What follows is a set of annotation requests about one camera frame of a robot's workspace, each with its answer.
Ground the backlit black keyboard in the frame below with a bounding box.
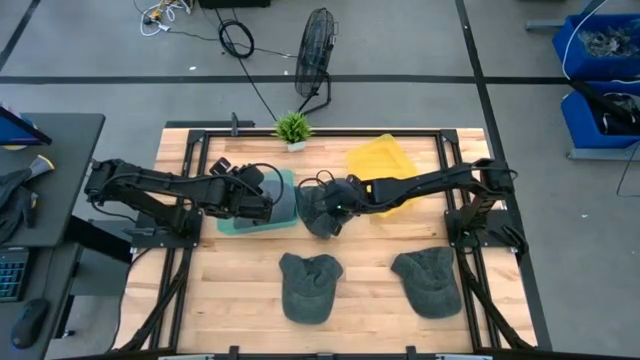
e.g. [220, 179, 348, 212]
[0, 248, 31, 303]

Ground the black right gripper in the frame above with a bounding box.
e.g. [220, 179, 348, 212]
[319, 178, 370, 238]

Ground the long black floor cable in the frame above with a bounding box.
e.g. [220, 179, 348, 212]
[212, 7, 279, 123]

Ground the blue computer monitor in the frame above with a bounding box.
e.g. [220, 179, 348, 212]
[0, 104, 53, 147]

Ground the black computer mouse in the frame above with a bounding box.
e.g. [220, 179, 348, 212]
[10, 298, 50, 350]

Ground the grey baseball cap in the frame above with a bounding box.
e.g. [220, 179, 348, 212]
[232, 178, 297, 230]

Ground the green artificial plant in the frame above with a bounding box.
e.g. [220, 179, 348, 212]
[273, 111, 315, 145]

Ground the black floor fan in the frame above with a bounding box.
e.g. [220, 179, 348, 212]
[293, 7, 339, 117]

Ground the yellow translucent plastic bin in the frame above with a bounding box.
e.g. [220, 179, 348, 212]
[346, 133, 420, 219]

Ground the black aluminium rig frame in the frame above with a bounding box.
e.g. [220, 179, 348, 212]
[117, 127, 539, 360]

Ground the black box on floor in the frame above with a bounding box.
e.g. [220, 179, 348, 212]
[198, 0, 272, 9]

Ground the black keyboard desk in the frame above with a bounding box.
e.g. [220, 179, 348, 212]
[0, 244, 81, 360]

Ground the white cable bundle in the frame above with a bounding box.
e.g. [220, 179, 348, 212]
[132, 0, 194, 37]

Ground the blue storage bin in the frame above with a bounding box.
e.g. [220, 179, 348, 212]
[559, 82, 640, 150]
[552, 13, 640, 81]

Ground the dark jacket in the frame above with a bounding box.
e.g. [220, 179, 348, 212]
[0, 154, 55, 246]

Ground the coiled black cable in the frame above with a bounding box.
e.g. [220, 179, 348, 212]
[217, 18, 256, 60]

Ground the teal translucent plastic bin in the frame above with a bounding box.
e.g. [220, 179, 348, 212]
[215, 168, 300, 236]

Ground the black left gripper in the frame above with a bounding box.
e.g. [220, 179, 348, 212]
[224, 163, 275, 222]

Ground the dark green baseball cap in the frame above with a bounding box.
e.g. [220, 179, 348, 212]
[390, 245, 463, 320]
[294, 184, 351, 240]
[278, 252, 345, 325]

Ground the thin white cable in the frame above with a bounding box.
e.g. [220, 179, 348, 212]
[560, 0, 611, 80]

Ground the grey metal cart base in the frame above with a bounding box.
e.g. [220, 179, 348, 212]
[566, 144, 640, 162]

